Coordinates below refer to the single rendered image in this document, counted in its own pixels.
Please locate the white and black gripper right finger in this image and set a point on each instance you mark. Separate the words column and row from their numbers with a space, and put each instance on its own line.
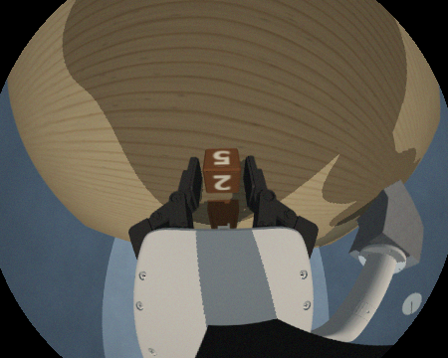
column 268, row 211

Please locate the brown number cube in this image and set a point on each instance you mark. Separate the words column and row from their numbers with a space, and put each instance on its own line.
column 222, row 170
column 223, row 224

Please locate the brown wooden tray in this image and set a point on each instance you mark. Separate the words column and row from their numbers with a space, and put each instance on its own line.
column 223, row 209

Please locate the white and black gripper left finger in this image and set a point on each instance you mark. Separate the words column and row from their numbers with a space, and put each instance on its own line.
column 177, row 211

